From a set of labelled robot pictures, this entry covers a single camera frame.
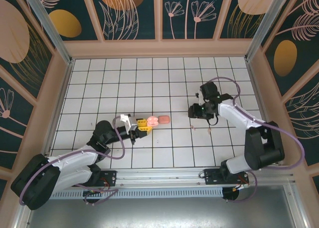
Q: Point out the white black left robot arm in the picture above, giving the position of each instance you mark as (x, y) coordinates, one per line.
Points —
(72, 160)

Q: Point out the grey metal sheet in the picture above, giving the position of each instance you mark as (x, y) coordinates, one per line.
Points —
(159, 213)

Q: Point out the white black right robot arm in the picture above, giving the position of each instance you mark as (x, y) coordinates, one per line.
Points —
(236, 113)

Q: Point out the aluminium table side rail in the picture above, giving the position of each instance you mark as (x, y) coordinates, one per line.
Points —
(256, 88)
(65, 83)

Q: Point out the pink earbuds charging case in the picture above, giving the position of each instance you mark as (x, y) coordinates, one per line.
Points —
(164, 120)
(152, 121)

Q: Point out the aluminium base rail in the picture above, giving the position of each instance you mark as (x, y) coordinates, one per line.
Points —
(159, 175)

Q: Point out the aluminium frame post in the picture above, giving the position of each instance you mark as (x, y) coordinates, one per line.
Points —
(271, 23)
(47, 23)

